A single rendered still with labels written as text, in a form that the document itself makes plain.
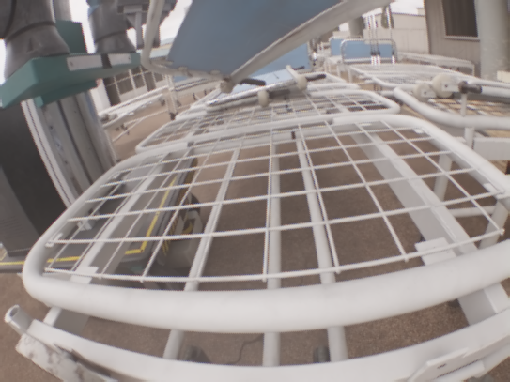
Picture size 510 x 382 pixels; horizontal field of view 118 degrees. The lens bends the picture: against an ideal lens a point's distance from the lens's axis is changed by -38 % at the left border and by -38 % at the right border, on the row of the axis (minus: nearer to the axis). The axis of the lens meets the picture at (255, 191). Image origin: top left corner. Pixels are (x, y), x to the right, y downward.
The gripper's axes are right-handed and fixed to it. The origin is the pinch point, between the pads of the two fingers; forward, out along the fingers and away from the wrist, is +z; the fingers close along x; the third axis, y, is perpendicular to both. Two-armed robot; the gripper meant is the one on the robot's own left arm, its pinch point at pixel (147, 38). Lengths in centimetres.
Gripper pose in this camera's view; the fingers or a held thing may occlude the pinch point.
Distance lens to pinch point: 55.5
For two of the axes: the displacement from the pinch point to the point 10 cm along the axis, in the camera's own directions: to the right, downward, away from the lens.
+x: 8.7, -2.2, 4.4
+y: 4.7, 1.1, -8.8
